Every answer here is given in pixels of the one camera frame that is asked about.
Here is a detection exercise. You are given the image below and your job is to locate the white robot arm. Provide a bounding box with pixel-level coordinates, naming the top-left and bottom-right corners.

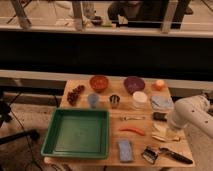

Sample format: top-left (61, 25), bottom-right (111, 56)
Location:
top-left (167, 95), bottom-right (213, 139)

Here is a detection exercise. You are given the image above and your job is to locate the small metal cup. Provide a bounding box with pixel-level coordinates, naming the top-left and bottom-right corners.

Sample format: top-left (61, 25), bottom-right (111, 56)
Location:
top-left (109, 94), bottom-right (120, 108)

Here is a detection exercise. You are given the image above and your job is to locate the blue plastic cup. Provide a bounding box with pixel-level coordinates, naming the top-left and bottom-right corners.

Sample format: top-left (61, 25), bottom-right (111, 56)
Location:
top-left (87, 93), bottom-right (99, 108)

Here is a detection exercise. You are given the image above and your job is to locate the clear plastic cup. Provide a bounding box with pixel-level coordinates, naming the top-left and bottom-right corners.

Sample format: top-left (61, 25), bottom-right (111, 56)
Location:
top-left (132, 91), bottom-right (148, 109)

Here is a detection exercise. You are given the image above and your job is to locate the orange bowl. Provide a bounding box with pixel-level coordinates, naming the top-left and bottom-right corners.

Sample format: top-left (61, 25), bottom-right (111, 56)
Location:
top-left (89, 75), bottom-right (109, 93)

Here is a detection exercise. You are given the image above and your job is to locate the purple bowl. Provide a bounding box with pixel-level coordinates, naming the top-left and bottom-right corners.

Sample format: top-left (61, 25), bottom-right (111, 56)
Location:
top-left (124, 76), bottom-right (145, 94)

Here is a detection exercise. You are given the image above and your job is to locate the red grapes bunch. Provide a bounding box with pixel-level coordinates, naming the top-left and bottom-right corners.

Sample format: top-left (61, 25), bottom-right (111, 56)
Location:
top-left (67, 85), bottom-right (85, 106)

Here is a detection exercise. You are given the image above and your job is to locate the orange fruit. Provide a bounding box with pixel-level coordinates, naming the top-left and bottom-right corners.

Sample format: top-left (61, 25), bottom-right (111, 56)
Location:
top-left (152, 79), bottom-right (165, 91)

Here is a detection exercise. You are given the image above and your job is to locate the blue folded cloth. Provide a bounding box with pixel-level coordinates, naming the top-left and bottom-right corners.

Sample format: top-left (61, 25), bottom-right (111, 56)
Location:
top-left (150, 95), bottom-right (174, 110)

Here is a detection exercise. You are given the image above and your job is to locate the red chili pepper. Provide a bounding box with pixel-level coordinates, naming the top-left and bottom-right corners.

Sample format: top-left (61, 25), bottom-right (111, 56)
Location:
top-left (119, 127), bottom-right (145, 136)

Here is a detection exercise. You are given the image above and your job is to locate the green plastic tray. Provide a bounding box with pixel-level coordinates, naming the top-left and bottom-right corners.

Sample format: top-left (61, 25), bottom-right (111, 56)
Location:
top-left (41, 108), bottom-right (109, 159)

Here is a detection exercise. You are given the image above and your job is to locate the small black block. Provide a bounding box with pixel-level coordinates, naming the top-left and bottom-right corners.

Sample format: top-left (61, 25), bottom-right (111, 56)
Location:
top-left (153, 112), bottom-right (167, 121)

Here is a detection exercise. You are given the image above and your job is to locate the blue sponge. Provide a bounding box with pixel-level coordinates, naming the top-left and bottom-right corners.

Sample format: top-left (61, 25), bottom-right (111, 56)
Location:
top-left (118, 139), bottom-right (133, 163)

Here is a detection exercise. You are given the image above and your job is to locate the black chair base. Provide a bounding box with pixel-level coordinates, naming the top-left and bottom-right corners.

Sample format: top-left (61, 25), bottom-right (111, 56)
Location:
top-left (0, 96), bottom-right (40, 145)

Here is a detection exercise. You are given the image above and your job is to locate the black handled knife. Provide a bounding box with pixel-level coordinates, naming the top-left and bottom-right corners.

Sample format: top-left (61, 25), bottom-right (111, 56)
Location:
top-left (159, 147), bottom-right (193, 164)

